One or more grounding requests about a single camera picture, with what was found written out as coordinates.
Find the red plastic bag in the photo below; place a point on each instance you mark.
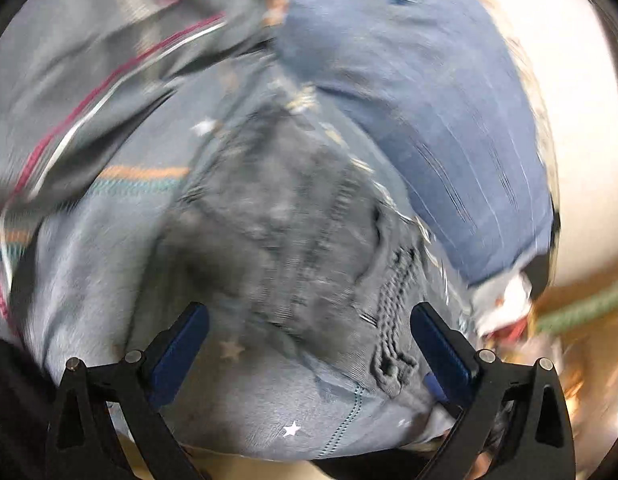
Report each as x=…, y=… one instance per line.
x=509, y=334

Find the blue denim garment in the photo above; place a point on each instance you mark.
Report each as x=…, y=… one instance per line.
x=414, y=110

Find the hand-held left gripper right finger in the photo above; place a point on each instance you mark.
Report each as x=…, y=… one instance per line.
x=441, y=350

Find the white paper bag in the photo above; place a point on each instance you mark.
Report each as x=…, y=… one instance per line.
x=506, y=296

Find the grey denim pants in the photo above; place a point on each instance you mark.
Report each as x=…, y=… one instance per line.
x=289, y=240

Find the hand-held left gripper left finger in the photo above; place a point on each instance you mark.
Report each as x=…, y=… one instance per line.
x=181, y=356

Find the dark cloth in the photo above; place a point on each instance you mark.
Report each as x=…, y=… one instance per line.
x=14, y=410

